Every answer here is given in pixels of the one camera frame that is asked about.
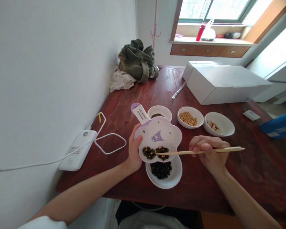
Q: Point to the white plastic bag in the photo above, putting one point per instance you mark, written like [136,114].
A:
[208,32]

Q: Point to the white cabinet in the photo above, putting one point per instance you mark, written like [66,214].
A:
[278,64]

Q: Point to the large white cardboard box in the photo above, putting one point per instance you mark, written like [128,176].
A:
[226,83]

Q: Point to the white power strip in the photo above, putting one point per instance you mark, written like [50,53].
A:
[78,150]

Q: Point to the white bowl of red-white pieces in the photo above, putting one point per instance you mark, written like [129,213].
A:
[220,125]

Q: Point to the blue box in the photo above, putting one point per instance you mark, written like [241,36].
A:
[280,126]

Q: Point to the dark round object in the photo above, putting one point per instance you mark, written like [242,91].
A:
[233,35]

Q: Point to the white crumpled cloth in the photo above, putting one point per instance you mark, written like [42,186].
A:
[120,81]

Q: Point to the mixed beans heap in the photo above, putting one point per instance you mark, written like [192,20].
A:
[155,151]

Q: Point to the silver foil-wrapped stick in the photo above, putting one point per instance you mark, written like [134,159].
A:
[178,90]

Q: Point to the window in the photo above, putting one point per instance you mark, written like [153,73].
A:
[219,10]

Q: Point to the person's body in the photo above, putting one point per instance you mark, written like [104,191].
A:
[145,219]

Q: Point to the wooden drawer unit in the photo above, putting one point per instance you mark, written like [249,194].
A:
[209,50]

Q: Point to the olive green bag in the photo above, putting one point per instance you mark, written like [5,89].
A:
[137,62]

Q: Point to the person's left hand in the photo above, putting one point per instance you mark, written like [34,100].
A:
[133,155]

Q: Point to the white bowl of black beans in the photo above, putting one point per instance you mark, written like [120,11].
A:
[166,179]

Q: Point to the pink hook hanger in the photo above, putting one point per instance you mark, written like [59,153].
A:
[155,31]

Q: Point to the red bottle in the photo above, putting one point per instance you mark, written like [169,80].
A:
[200,32]

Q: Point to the pair of wooden chopsticks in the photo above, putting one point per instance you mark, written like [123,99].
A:
[219,150]

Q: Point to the white bowl of yellow soybeans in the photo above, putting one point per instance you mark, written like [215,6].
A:
[189,118]

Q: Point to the white bowl of green beans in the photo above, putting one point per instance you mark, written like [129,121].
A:
[160,112]

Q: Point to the person's right hand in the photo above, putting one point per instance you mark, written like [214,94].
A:
[214,159]

